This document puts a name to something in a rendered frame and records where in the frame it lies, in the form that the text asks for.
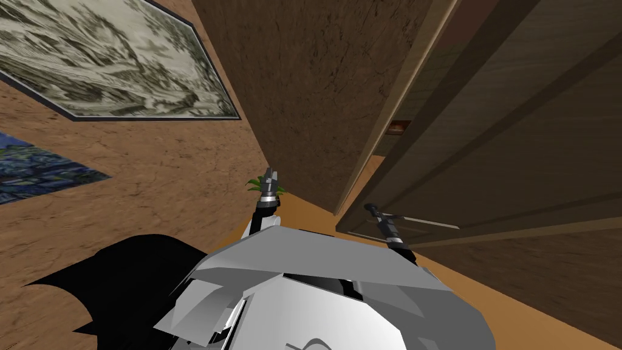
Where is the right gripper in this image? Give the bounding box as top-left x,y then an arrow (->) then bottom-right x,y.
364,202 -> 398,241

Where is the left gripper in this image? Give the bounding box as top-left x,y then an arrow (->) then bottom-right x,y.
259,167 -> 281,197

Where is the green potted plant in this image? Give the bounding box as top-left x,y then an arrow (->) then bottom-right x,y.
245,177 -> 288,198

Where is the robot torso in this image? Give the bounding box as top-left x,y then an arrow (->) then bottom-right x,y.
152,225 -> 497,350

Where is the brown wooden door leaf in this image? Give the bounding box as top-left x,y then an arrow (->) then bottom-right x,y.
335,0 -> 622,250

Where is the blue painting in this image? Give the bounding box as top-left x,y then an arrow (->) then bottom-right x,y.
0,131 -> 112,205

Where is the grey landscape picture dark frame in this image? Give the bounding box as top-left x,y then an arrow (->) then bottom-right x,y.
0,0 -> 242,122

